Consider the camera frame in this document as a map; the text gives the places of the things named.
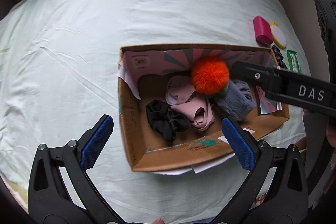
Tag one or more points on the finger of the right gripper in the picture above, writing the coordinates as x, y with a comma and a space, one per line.
258, 75

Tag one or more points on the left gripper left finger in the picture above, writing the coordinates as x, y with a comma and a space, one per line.
94, 140

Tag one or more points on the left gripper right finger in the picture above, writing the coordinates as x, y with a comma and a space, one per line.
242, 143

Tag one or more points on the grey fleece cloth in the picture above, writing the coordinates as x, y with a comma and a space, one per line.
237, 102

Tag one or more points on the yellow rimmed white mesh pad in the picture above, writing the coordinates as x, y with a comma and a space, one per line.
278, 36

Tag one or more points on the magenta leather pouch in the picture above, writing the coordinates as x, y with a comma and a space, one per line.
262, 31

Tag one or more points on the orange fur pompom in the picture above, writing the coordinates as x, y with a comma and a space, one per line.
210, 75

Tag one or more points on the black fabric scrunchie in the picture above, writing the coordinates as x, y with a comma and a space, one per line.
166, 121

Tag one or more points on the pink fabric face mask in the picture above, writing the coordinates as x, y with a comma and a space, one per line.
183, 98

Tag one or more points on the person right hand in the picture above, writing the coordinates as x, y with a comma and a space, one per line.
317, 128

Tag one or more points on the person left hand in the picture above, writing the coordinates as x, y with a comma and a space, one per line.
158, 221

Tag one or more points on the green wrapped packet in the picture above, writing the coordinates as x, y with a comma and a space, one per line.
294, 64

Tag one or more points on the cardboard box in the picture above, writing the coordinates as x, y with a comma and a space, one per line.
144, 72

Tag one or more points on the pale green bed sheet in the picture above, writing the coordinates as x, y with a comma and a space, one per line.
59, 64

